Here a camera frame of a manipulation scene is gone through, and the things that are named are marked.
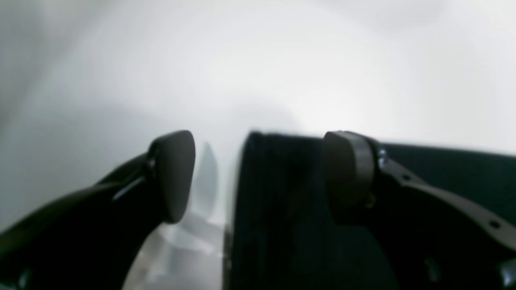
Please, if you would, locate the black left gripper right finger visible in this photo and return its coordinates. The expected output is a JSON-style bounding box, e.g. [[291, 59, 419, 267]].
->
[[323, 131, 516, 290]]

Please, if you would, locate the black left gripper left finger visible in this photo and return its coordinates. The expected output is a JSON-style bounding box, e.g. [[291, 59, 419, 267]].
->
[[0, 130, 196, 290]]

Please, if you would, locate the black T-shirt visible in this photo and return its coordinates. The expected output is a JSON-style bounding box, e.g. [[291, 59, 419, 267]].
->
[[222, 131, 515, 290]]

